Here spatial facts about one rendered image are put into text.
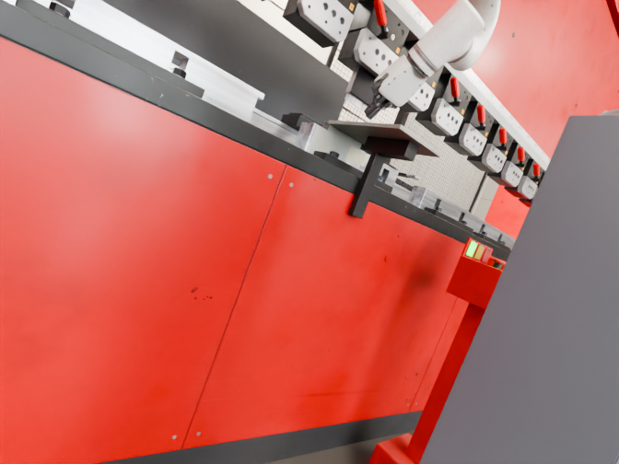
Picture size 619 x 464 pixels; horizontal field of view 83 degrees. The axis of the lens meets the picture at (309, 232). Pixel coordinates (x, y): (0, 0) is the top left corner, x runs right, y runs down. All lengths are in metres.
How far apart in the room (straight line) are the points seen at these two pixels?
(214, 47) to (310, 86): 0.43
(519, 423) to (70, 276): 0.71
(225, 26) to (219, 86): 0.62
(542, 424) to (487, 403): 0.06
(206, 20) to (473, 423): 1.35
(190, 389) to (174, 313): 0.21
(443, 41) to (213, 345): 0.88
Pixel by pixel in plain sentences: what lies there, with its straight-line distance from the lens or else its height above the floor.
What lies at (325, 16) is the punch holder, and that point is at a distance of 1.01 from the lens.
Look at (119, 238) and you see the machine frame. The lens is 0.73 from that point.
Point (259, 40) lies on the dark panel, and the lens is 1.52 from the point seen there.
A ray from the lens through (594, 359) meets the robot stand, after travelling 0.52.
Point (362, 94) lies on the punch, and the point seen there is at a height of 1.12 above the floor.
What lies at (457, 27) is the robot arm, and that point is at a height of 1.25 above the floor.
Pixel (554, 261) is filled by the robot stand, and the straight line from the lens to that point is 0.54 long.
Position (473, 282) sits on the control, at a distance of 1.15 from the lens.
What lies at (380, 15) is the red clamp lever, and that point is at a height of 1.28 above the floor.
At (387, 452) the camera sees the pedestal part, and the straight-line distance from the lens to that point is 1.33.
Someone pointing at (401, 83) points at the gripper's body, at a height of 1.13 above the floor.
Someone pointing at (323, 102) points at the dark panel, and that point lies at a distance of 1.67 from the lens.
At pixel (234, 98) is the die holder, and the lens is 0.88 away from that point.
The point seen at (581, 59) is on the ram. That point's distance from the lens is 2.27.
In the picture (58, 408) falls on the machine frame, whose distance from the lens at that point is 0.88.
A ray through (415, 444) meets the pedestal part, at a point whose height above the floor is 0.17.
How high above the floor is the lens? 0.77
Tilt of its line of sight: 5 degrees down
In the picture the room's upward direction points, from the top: 21 degrees clockwise
